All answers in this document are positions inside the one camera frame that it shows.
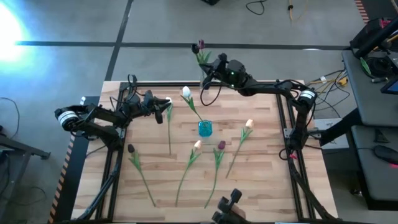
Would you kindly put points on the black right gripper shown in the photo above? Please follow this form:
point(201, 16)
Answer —
point(234, 73)

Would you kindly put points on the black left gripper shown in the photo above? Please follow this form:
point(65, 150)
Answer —
point(136, 107)

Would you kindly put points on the white artificial tulip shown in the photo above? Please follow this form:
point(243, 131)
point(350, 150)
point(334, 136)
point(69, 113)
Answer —
point(186, 91)
point(169, 114)

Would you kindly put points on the maroon artificial tulip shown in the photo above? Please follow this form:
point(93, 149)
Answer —
point(201, 43)
point(221, 145)

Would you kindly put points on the blue patterned glass vase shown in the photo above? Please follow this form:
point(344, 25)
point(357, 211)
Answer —
point(205, 129)

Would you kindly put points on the cream artificial tulip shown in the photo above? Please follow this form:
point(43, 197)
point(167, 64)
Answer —
point(197, 144)

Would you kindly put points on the peach artificial tulip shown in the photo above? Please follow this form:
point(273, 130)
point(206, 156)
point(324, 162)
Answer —
point(249, 124)

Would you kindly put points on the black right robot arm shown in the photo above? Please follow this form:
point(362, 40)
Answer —
point(298, 124)

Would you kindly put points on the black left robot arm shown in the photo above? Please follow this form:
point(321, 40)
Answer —
point(93, 115)

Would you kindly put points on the black hazard striped panel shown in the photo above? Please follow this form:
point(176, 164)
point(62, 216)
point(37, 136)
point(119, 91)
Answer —
point(71, 174)

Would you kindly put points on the white box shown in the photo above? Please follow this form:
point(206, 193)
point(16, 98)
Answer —
point(329, 124)

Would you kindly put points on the yellow plug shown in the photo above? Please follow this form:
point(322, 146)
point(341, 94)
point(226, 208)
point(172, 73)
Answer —
point(342, 81)

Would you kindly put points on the grey metal stand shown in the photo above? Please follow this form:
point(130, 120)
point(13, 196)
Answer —
point(28, 151)

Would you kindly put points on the grey desk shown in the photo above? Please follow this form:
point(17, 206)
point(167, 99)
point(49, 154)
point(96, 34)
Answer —
point(367, 102)
point(373, 180)

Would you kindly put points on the black equipment stand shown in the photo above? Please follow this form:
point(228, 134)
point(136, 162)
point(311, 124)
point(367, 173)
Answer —
point(373, 37)

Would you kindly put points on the black tablet screen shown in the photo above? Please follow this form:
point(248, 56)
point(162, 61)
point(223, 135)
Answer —
point(391, 87)

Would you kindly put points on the black computer mouse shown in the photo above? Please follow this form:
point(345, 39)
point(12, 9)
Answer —
point(385, 153)

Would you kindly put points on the black aluminium table frame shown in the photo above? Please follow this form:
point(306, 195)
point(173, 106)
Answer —
point(161, 84)

